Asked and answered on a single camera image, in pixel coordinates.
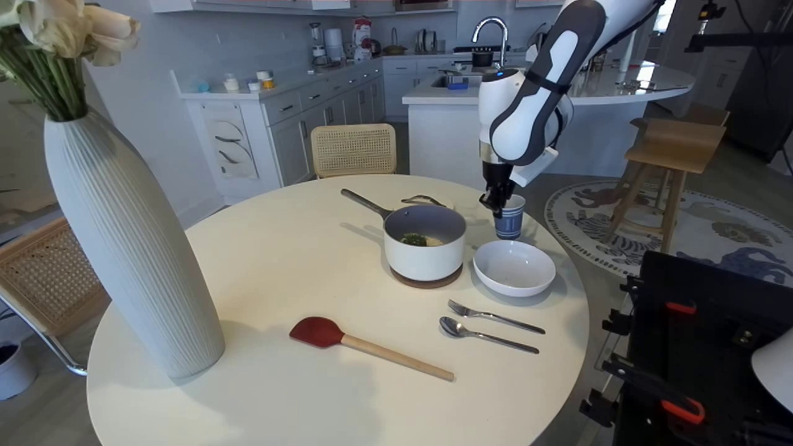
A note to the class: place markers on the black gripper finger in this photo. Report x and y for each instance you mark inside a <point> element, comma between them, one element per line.
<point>499,206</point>

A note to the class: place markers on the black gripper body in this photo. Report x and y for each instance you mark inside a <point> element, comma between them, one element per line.
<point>499,184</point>

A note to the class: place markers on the blue white paper cup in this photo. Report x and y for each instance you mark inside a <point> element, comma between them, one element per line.
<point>508,223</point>

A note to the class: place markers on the silver fork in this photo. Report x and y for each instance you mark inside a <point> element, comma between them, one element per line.
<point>491,315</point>

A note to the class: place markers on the silver spoon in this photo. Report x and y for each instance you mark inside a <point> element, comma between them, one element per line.
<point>460,331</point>

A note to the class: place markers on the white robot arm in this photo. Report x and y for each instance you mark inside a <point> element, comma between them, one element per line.
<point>521,113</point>

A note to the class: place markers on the white ceramic bowl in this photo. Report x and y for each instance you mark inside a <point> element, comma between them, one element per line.
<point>512,268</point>

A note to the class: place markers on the white saucepan grey interior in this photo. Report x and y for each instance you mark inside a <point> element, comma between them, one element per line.
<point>421,241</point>

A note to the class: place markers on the white kitchen island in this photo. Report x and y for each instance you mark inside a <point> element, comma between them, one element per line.
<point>445,126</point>

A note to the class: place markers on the chrome kitchen faucet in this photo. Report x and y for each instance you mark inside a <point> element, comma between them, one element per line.
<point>488,43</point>

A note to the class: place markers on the wicker chair far side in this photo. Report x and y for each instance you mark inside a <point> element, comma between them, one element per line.
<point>346,150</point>

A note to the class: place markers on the wooden stool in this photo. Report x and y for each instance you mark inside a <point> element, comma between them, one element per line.
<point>676,150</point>

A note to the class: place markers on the patterned round rug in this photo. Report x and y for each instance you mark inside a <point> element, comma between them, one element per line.
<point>706,230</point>

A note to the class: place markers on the black robot cart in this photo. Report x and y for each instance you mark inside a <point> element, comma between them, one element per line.
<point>685,378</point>

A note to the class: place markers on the white kitchen cabinet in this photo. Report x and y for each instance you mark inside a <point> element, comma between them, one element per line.
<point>259,140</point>

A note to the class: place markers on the tall white ribbed vase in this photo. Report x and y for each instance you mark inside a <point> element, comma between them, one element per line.
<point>135,245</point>

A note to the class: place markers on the wicker chair near vase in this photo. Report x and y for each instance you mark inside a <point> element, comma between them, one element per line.
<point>48,280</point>

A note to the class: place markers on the cream calla lily bouquet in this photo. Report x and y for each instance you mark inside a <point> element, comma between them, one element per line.
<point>43,43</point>

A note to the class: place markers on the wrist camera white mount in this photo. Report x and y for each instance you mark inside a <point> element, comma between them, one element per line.
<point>524,175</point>

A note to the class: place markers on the red spatula wooden handle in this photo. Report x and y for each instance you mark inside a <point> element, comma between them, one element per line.
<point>326,333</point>

